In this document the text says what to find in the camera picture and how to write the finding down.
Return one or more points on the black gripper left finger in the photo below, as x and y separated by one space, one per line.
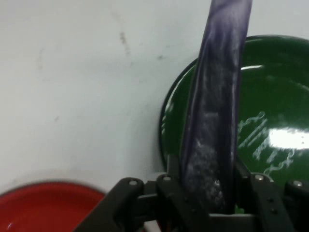
173 205

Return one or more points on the purple eggplant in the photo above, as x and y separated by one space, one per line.
217 108

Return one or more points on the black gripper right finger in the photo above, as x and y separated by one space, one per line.
270 207

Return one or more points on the green plate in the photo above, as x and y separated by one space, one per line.
270 96

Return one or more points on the red plate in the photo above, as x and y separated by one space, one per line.
48 207

